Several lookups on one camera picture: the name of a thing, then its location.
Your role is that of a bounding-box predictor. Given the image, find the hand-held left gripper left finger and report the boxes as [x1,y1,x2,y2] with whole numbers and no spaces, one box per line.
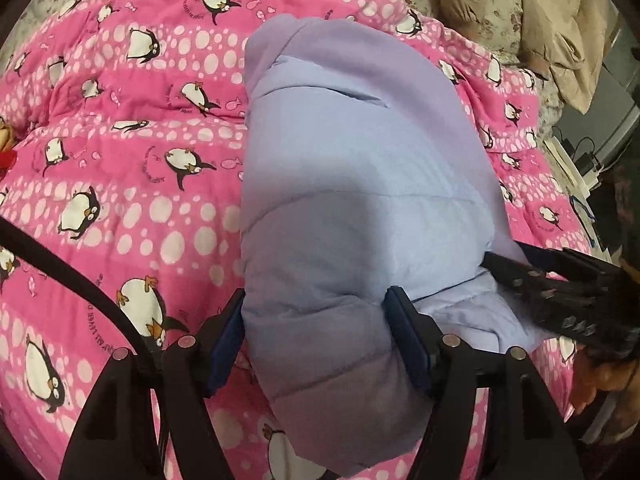
[60,287,247,480]

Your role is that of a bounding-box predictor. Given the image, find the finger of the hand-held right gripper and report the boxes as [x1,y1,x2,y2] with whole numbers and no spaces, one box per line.
[515,241,618,281]
[481,251,596,333]

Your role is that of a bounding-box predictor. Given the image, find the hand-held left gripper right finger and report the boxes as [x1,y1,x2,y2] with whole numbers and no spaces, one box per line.
[384,285,587,480]

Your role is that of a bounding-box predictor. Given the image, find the purple padded jacket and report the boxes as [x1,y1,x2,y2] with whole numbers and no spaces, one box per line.
[239,15,548,476]

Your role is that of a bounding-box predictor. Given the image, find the person's right hand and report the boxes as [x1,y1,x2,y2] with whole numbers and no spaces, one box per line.
[572,350,640,413]

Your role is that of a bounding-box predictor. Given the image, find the white side table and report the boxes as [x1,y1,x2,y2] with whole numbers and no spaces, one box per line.
[542,122,623,256]

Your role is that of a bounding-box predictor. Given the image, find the pink penguin print blanket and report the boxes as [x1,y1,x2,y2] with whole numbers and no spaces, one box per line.
[0,0,603,480]

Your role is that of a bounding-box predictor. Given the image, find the beige cloth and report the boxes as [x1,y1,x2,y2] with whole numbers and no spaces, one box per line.
[432,0,623,115]

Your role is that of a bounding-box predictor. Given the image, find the orange red patterned cloth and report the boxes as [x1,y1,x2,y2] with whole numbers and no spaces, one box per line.
[0,119,17,167]

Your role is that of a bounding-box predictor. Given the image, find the black cable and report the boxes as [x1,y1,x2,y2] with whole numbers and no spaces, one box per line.
[0,217,168,378]

